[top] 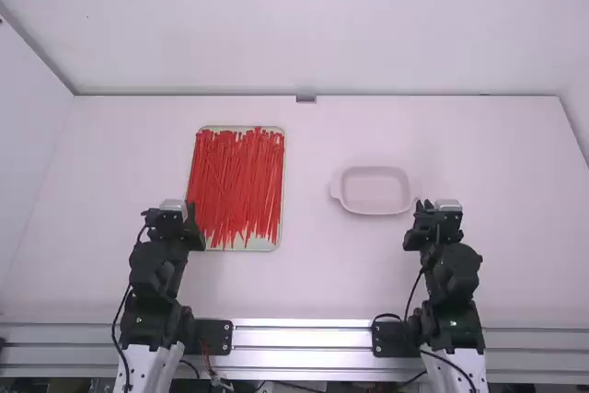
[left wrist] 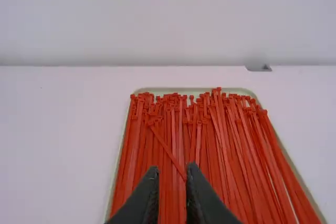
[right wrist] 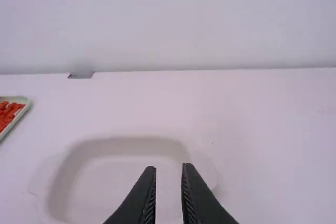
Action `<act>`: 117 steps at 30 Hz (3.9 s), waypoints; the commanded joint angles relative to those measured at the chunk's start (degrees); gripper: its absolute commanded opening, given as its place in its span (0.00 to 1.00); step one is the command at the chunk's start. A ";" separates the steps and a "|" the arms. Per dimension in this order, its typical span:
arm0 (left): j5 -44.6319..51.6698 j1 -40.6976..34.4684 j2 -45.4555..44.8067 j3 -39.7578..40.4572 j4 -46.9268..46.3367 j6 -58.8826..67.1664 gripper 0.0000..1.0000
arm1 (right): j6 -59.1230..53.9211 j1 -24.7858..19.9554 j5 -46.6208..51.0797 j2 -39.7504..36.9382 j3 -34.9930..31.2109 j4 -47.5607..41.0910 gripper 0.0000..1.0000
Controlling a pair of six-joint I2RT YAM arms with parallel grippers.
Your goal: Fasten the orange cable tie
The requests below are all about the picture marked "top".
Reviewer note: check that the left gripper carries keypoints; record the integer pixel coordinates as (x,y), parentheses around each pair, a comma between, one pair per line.
(168,231)

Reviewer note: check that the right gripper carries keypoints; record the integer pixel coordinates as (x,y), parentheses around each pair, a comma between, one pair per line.
(435,229)

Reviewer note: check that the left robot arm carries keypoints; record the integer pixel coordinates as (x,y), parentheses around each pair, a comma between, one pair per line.
(154,273)

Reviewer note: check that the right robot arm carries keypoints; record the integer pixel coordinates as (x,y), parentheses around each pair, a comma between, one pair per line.
(453,273)

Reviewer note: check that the white dish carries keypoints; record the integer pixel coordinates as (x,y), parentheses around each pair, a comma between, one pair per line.
(375,190)

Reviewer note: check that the pale tray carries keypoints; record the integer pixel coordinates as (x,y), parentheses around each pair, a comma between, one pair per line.
(281,241)

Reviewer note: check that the silver rails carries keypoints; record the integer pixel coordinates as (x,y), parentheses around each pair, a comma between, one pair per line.
(299,342)

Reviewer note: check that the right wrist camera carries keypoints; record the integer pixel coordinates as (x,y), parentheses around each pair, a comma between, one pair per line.
(448,205)

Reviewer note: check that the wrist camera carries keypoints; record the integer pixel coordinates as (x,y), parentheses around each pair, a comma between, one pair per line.
(448,205)
(171,205)

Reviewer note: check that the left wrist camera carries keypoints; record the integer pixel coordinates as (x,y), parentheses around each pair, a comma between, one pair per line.
(171,205)

